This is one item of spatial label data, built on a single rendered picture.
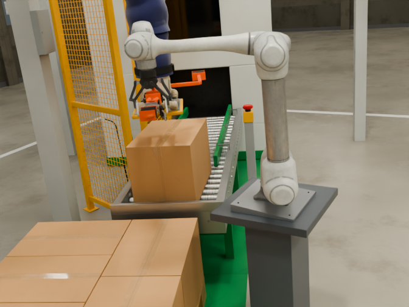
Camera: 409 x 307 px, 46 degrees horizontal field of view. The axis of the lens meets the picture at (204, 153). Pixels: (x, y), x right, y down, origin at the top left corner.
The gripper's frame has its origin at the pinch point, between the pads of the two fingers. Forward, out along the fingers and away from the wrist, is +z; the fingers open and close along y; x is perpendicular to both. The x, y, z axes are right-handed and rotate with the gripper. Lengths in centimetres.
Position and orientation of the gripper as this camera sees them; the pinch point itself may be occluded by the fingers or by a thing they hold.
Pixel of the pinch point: (152, 111)
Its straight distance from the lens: 230.4
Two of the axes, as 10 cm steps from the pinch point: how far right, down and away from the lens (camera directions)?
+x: 0.4, 3.2, -9.5
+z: 0.9, 9.4, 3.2
